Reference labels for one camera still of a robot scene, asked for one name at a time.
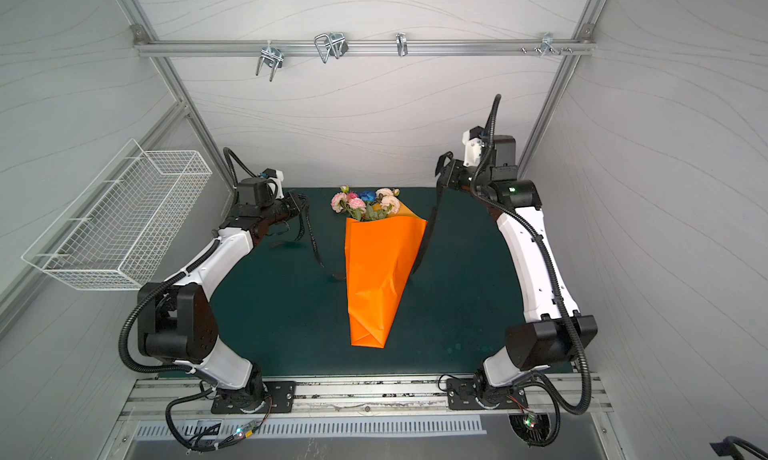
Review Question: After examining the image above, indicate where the black strap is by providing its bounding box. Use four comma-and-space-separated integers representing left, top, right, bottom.
269, 159, 448, 282

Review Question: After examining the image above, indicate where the pink fake flower spray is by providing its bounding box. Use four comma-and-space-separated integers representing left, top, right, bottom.
330, 185, 358, 220

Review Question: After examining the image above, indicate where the peach fake flower spray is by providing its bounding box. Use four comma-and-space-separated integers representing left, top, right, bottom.
374, 188, 401, 218

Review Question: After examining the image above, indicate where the blue fake rose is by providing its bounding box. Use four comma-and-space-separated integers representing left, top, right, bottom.
358, 191, 377, 212

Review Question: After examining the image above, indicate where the orange wrapping paper sheet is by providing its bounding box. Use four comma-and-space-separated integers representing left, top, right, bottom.
345, 205, 427, 349

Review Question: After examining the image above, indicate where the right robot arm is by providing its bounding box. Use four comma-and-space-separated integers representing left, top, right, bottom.
435, 153, 598, 415

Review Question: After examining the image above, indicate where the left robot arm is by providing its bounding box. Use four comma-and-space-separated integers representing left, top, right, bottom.
118, 191, 307, 410

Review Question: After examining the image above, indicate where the left metal u-bolt clamp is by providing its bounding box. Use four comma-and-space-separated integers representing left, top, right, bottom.
255, 44, 284, 82

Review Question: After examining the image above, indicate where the metal u-bolt clamp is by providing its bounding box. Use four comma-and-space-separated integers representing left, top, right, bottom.
313, 32, 349, 64
255, 44, 284, 82

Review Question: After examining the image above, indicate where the right metal bolt clamp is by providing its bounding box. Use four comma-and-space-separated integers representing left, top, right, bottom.
520, 33, 574, 58

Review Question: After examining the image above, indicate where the middle metal u-bolt clamp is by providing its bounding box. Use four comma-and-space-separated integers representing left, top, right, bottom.
313, 32, 349, 64

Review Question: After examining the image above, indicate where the aluminium top crossbar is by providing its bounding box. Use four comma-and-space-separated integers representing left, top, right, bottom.
134, 37, 597, 58

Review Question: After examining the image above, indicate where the white vent grille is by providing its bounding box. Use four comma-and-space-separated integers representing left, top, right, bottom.
133, 415, 487, 441

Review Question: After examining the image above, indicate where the small metal bracket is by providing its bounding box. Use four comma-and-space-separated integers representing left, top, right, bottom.
395, 33, 408, 58

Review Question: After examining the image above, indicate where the white wire basket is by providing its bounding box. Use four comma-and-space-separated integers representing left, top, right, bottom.
21, 140, 212, 291

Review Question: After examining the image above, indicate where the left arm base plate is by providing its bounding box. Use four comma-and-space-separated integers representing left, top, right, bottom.
210, 381, 296, 415

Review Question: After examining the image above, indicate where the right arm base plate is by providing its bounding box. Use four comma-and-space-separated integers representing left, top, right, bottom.
437, 375, 529, 413

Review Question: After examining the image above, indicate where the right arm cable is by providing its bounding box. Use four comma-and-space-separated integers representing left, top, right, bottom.
506, 381, 562, 448

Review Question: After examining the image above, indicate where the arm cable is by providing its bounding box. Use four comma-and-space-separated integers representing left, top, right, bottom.
163, 387, 274, 453
506, 381, 562, 448

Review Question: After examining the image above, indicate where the aluminium front rail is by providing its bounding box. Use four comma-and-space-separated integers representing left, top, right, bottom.
113, 372, 614, 422

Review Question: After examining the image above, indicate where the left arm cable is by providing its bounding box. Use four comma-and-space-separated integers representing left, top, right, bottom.
163, 387, 274, 453

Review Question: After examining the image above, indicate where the black cable bottom right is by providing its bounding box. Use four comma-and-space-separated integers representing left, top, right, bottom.
709, 435, 768, 460

